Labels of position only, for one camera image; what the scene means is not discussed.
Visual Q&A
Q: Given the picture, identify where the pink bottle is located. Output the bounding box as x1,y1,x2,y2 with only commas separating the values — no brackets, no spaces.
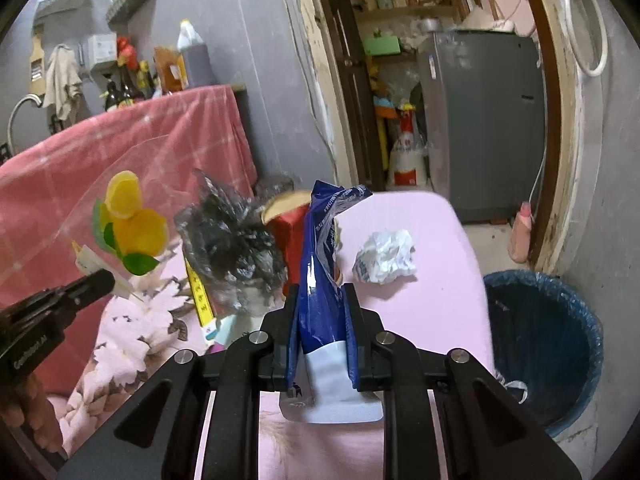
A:
508,201,535,263

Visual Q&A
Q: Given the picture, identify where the white sack with red label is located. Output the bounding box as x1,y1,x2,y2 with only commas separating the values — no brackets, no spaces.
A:
387,132,432,190

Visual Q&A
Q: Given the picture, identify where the white electrical box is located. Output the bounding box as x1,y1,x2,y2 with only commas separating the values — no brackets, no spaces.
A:
87,34,118,66

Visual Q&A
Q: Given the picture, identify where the red rooster figure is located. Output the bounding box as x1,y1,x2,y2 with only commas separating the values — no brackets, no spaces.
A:
116,36,138,66

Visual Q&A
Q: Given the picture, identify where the metal faucet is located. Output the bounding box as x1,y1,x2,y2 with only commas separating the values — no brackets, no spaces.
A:
7,94,43,155

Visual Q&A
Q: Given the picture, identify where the blue snack bag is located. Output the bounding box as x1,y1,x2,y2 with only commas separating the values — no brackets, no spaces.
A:
280,180,383,426

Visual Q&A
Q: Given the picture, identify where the red cardboard box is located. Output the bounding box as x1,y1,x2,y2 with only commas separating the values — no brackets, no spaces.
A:
262,190,346,297

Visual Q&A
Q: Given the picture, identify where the orange toy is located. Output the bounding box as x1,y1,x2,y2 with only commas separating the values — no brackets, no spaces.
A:
372,92,401,121

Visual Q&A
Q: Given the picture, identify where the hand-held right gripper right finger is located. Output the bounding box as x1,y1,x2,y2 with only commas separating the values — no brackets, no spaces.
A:
342,282,583,480

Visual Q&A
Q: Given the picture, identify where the crumpled white paper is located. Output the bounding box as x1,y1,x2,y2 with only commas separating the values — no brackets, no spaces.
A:
352,230,417,285

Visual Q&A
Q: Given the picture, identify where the wooden shelf unit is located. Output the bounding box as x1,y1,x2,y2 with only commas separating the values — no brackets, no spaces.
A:
350,0,466,61

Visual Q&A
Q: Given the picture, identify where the yellow paper box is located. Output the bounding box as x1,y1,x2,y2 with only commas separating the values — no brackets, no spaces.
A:
184,257,217,328

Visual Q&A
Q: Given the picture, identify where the red and white spray bottle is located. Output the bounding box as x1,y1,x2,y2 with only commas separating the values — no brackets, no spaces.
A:
395,102,418,141

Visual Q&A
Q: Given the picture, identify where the pink checked cloth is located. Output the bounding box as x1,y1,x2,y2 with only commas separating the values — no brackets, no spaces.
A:
0,84,258,396

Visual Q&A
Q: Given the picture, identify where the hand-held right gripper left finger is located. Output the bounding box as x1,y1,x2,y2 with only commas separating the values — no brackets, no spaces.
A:
55,282,301,480

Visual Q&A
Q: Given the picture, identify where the beige towel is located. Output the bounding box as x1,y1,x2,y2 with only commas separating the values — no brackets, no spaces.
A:
42,44,83,121

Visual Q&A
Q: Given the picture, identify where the black plastic bag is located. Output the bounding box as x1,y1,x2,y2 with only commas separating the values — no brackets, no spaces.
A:
174,169,296,313

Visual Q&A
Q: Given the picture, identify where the person's left hand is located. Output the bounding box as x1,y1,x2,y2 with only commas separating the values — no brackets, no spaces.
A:
0,376,64,456

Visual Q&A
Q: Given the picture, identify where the white hose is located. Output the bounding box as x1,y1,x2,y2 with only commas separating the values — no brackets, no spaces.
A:
547,0,610,78

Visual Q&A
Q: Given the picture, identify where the clear bag with yellow print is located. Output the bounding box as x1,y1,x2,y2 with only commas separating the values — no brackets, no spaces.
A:
50,137,201,306

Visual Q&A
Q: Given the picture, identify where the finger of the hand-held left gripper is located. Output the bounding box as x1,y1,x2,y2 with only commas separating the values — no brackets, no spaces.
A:
30,268,117,320

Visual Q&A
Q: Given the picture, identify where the wooden door frame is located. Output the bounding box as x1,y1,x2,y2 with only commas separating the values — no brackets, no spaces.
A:
515,0,586,276

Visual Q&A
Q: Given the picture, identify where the floral blanket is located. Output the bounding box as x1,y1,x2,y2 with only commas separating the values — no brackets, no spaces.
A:
50,240,216,461

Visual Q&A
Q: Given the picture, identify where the orange oil bottle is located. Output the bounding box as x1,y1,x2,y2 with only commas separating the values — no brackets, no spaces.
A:
153,46,190,95

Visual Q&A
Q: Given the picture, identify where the blue trash bin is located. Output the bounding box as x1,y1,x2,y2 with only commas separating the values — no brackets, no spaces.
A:
482,269,605,440

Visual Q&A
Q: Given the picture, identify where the green box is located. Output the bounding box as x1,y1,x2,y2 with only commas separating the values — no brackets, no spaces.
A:
362,37,403,57

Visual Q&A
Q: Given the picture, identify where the grey refrigerator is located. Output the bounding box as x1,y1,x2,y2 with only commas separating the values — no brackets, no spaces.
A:
416,30,547,225

